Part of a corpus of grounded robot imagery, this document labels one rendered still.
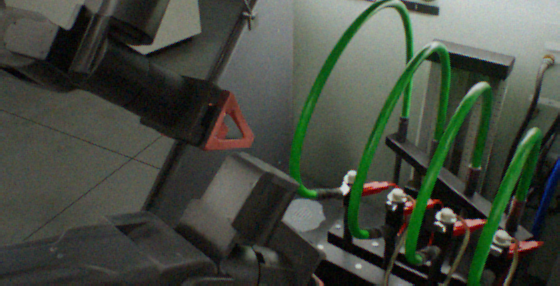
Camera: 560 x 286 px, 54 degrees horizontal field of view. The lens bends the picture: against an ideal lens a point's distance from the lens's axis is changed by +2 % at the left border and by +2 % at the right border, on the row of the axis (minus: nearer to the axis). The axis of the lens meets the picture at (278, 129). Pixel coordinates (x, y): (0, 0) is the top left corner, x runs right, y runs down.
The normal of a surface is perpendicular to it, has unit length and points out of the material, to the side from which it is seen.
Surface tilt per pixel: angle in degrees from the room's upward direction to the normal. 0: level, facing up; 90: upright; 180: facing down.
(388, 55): 90
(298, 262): 47
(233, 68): 90
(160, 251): 7
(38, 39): 39
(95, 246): 32
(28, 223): 0
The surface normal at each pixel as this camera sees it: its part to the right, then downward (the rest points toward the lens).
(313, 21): -0.58, 0.46
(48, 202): -0.01, -0.83
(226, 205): -0.41, -0.31
